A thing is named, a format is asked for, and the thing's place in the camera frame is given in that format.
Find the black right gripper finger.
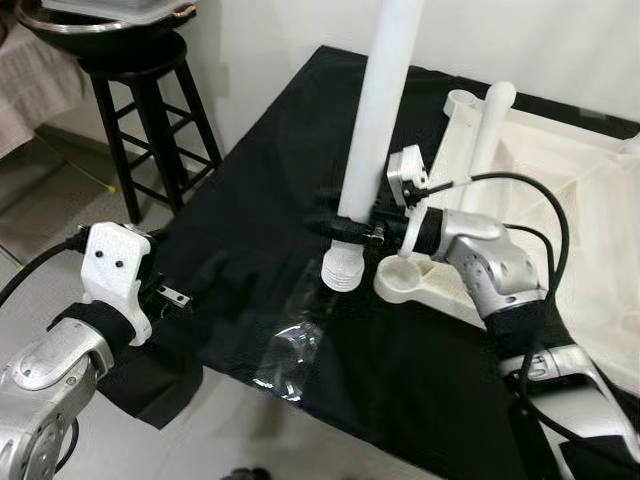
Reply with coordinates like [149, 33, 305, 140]
[305, 213, 386, 247]

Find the white plastic children table top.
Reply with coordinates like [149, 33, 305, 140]
[373, 88, 640, 396]

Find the thin metal leg yellow tip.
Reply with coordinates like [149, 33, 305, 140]
[40, 135, 116, 194]

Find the black tablecloth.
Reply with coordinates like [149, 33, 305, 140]
[95, 45, 640, 480]

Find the large clear tape patch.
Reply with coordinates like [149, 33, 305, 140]
[252, 290, 331, 401]

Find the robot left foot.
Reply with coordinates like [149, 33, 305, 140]
[222, 465, 271, 480]

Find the black stool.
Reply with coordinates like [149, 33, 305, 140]
[78, 30, 223, 223]

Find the beige striped cloth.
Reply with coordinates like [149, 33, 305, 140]
[0, 25, 91, 156]

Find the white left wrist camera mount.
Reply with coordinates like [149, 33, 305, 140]
[78, 222, 156, 346]

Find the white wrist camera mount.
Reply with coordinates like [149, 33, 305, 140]
[78, 222, 156, 346]
[385, 145, 446, 263]

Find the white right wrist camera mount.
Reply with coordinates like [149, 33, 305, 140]
[385, 145, 446, 263]

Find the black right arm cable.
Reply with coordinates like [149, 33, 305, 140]
[425, 172, 640, 476]

